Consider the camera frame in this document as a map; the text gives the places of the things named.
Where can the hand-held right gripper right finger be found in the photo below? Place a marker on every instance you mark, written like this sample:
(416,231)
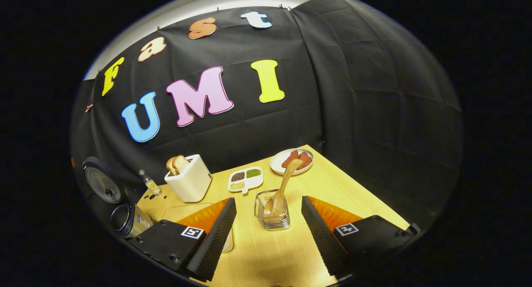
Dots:
(322,237)

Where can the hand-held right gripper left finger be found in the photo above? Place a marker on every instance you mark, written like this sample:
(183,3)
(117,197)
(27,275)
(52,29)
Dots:
(216,241)

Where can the clear box of white rice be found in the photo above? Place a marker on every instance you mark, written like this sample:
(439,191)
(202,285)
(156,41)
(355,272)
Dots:
(227,242)

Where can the clear chopstick holder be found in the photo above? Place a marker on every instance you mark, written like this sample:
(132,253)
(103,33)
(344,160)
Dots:
(274,222)

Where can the wooden spoon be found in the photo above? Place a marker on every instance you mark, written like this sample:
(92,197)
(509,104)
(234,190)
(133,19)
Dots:
(286,183)

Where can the dark grey rice cooker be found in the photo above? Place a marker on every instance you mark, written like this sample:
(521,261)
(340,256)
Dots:
(102,183)

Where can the white toaster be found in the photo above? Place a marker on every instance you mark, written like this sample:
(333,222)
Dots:
(193,183)

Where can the white divided dish of beans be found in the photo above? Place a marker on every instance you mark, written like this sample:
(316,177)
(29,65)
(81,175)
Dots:
(249,181)

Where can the red meat piece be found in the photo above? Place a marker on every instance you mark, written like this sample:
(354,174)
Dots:
(290,158)
(306,160)

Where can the small glass bottle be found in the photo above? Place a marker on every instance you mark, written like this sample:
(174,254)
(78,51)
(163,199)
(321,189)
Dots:
(151,186)

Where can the toasted bread slice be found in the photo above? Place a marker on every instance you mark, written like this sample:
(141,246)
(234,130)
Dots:
(182,163)
(171,166)

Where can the white round plate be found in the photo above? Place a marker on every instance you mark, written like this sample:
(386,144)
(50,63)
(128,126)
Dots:
(276,164)

